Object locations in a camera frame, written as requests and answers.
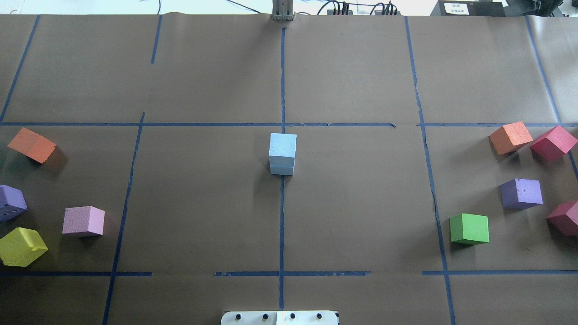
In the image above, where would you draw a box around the light blue foam block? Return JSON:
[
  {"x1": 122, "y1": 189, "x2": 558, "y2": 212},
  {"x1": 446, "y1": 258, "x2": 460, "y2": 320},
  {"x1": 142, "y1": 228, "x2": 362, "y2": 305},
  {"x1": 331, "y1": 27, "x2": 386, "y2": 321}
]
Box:
[
  {"x1": 269, "y1": 165, "x2": 294, "y2": 176},
  {"x1": 269, "y1": 132, "x2": 297, "y2": 167}
]

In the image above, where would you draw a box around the green foam block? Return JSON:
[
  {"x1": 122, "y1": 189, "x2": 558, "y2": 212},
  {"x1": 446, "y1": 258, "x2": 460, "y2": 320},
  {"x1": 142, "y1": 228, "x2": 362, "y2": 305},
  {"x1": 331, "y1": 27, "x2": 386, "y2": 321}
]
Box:
[{"x1": 449, "y1": 213, "x2": 490, "y2": 246}]

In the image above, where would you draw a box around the black labelled box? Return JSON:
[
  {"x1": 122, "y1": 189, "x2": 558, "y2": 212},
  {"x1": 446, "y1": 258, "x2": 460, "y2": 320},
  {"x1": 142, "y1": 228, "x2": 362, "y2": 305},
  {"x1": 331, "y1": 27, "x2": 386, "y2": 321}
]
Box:
[{"x1": 430, "y1": 0, "x2": 506, "y2": 17}]

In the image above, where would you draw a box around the pink foam block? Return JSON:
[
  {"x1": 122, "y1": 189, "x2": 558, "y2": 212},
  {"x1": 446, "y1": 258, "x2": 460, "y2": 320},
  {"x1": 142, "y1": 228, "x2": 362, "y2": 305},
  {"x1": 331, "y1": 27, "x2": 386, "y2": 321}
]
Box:
[{"x1": 61, "y1": 206, "x2": 105, "y2": 237}]

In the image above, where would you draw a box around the textured orange foam block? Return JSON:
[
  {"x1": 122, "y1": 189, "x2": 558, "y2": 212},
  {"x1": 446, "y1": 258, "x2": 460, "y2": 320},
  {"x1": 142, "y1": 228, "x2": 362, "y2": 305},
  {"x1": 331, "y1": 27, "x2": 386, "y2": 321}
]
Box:
[{"x1": 489, "y1": 121, "x2": 533, "y2": 155}]

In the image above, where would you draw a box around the purple foam block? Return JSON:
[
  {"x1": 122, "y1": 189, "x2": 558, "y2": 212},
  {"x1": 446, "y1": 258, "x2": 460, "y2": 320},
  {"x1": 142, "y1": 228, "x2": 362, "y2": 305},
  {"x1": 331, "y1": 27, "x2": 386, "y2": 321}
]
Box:
[
  {"x1": 0, "y1": 185, "x2": 28, "y2": 223},
  {"x1": 499, "y1": 178, "x2": 543, "y2": 210}
]

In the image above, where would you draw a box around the smooth orange foam block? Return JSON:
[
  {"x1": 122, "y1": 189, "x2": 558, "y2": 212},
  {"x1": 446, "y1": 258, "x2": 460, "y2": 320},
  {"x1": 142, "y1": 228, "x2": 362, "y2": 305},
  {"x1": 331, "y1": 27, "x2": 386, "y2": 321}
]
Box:
[{"x1": 8, "y1": 128, "x2": 56, "y2": 164}]

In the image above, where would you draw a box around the red foam block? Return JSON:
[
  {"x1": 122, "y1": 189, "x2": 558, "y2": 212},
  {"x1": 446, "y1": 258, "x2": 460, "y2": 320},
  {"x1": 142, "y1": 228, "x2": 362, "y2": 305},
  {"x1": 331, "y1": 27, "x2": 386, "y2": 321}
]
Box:
[
  {"x1": 530, "y1": 125, "x2": 578, "y2": 162},
  {"x1": 546, "y1": 200, "x2": 578, "y2": 237}
]

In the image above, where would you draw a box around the yellow foam block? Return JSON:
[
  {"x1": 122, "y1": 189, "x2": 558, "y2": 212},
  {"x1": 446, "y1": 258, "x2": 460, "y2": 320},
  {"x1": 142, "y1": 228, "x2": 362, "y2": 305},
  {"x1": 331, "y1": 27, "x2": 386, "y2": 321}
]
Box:
[{"x1": 0, "y1": 227, "x2": 49, "y2": 267}]

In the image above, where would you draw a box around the aluminium frame post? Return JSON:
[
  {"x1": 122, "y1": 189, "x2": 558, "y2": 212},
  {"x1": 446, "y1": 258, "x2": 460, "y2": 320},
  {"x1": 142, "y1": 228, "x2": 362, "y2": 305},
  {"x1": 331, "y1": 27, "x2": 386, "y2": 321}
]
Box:
[{"x1": 271, "y1": 0, "x2": 294, "y2": 21}]

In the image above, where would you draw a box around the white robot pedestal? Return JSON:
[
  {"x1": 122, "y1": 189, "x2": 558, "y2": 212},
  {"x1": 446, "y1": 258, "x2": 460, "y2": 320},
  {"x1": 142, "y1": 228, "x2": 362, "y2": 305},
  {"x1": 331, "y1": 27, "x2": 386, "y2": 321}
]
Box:
[{"x1": 220, "y1": 310, "x2": 340, "y2": 325}]

